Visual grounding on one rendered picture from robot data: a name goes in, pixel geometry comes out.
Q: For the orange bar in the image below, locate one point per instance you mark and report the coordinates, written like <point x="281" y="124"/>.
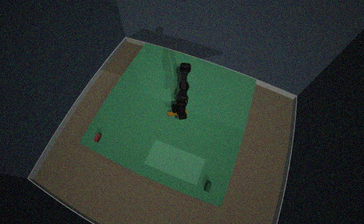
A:
<point x="172" y="114"/>

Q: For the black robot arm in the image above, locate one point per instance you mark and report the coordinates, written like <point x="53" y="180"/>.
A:
<point x="179" y="108"/>

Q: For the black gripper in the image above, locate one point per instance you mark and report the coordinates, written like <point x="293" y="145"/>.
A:
<point x="183" y="117"/>

